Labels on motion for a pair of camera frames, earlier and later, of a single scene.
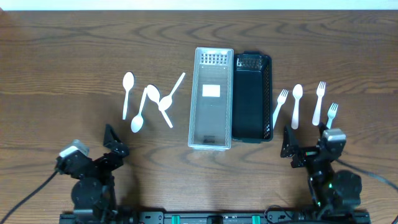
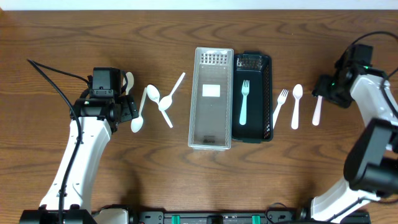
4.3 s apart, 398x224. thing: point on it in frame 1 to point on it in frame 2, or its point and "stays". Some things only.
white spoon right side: [297, 93] stays
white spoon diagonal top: [165, 102] stays
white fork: [331, 114] to [245, 90]
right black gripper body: [308, 153] to [325, 91]
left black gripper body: [101, 160] to [128, 109]
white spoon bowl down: [137, 122] stays
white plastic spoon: [128, 80] stays
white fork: [281, 99] stays
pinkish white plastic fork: [320, 92] stays
